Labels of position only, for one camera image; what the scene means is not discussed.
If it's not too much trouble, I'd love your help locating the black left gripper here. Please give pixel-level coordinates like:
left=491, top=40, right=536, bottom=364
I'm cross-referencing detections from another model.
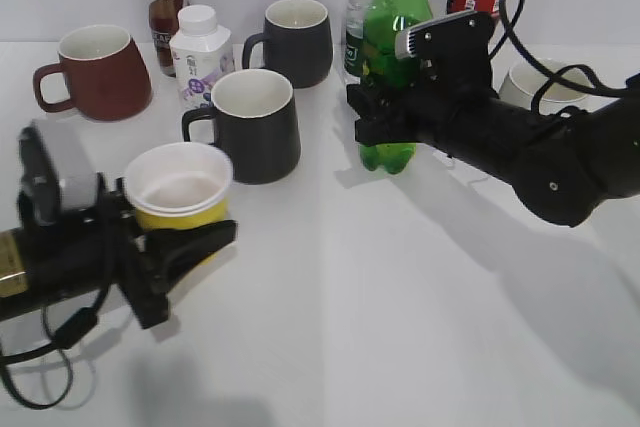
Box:
left=47, top=175, right=237, bottom=330

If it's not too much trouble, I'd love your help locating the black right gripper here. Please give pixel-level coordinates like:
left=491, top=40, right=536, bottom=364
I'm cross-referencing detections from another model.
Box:
left=346, top=47, right=500, bottom=157

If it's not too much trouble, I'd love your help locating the yellow paper cup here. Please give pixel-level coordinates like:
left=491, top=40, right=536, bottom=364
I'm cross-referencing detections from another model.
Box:
left=122, top=142, right=234, bottom=264

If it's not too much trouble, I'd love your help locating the green plastic soda bottle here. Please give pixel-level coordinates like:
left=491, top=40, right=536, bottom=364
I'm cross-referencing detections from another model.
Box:
left=356, top=0, right=434, bottom=176

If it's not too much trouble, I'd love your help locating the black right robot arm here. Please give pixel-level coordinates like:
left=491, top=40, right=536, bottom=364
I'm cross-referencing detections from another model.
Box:
left=346, top=49, right=639, bottom=227

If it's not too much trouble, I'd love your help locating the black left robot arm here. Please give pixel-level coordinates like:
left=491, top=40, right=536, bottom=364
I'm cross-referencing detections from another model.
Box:
left=1, top=180, right=237, bottom=329

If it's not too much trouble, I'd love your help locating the black mug rear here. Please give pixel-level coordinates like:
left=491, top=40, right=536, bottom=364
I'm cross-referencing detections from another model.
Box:
left=241, top=0, right=333, bottom=89

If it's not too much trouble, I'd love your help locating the black mug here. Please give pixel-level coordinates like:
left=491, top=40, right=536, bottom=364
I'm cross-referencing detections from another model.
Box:
left=241, top=0, right=333, bottom=89
left=181, top=69, right=301, bottom=185

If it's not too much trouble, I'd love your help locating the black mug front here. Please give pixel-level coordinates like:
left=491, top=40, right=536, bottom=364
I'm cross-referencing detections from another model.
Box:
left=181, top=69, right=301, bottom=185

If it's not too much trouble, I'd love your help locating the white ceramic mug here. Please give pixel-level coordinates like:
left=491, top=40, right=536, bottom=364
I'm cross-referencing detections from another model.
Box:
left=499, top=61, right=589, bottom=115

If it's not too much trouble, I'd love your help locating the clear water bottle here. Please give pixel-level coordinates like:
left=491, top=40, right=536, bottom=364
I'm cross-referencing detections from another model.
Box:
left=343, top=0, right=372, bottom=83

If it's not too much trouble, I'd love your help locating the dark red ceramic mug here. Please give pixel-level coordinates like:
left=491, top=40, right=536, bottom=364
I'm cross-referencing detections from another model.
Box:
left=32, top=24, right=152, bottom=122

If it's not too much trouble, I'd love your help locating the small white milk bottle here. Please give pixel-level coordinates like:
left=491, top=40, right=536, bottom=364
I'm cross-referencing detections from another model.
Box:
left=169, top=5, right=235, bottom=109

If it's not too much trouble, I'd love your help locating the brown tea bottle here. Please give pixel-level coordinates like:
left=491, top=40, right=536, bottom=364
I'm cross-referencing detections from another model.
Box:
left=148, top=0, right=185, bottom=77

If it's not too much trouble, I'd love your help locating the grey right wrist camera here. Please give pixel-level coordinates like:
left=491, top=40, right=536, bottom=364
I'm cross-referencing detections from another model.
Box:
left=394, top=10, right=495, bottom=66

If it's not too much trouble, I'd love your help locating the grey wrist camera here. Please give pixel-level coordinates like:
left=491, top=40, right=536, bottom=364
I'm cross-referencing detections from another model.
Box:
left=394, top=10, right=495, bottom=66
left=18, top=119, right=99, bottom=225

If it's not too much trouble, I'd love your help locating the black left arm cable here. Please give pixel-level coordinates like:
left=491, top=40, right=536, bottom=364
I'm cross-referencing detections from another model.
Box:
left=0, top=196, right=131, bottom=409

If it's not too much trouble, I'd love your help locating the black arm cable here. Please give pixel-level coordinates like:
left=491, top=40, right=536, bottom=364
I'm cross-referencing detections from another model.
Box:
left=487, top=0, right=640, bottom=118
left=0, top=196, right=131, bottom=409

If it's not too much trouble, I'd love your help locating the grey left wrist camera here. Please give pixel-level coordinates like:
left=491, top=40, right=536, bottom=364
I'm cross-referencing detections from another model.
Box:
left=18, top=119, right=99, bottom=225

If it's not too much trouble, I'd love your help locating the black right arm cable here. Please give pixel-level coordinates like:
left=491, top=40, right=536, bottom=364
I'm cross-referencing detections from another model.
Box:
left=487, top=0, right=640, bottom=118

